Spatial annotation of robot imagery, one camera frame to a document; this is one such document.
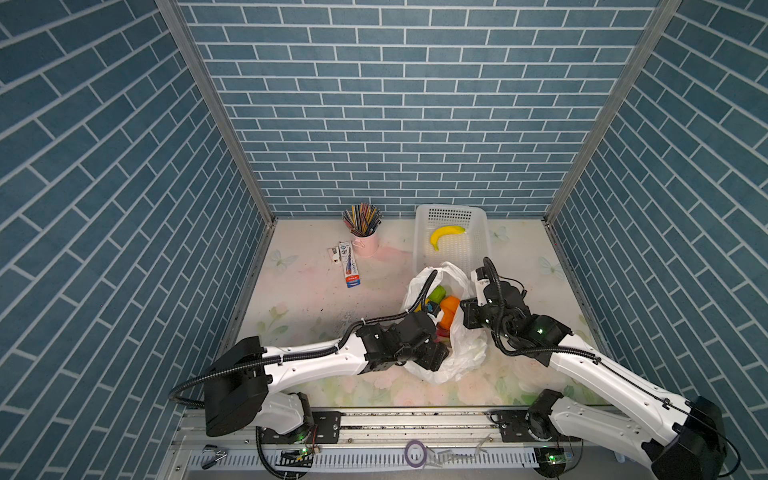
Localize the white plastic bag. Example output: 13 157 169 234
403 262 489 384

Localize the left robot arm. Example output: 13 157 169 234
169 270 448 437

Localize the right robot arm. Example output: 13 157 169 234
461 258 741 479

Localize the orange fruit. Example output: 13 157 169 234
438 296 460 330

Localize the white plastic basket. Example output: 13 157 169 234
412 204 492 275

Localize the yellow banana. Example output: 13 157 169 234
429 225 466 251

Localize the purple tape roll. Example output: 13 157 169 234
404 440 429 469

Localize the pink pencil cup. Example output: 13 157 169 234
352 232 379 258

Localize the toothpaste box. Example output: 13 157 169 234
338 241 360 288

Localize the small white eraser box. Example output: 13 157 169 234
328 247 340 263

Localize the colored pencils bundle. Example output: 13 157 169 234
342 203 382 238

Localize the metal clip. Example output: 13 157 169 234
201 444 229 470

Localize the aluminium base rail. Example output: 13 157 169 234
158 405 685 480

